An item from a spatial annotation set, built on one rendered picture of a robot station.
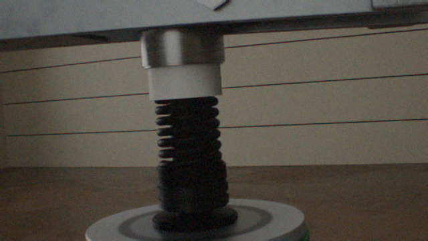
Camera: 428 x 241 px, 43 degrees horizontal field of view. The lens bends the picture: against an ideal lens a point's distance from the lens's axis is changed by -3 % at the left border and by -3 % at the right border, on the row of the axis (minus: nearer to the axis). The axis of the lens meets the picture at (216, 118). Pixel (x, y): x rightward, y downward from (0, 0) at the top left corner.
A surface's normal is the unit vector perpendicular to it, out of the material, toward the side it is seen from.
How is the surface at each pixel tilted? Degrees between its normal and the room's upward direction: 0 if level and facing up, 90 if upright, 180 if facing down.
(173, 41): 90
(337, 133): 90
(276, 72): 90
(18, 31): 90
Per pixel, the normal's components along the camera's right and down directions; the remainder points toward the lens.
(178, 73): -0.15, 0.06
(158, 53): -0.51, 0.08
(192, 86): 0.25, 0.04
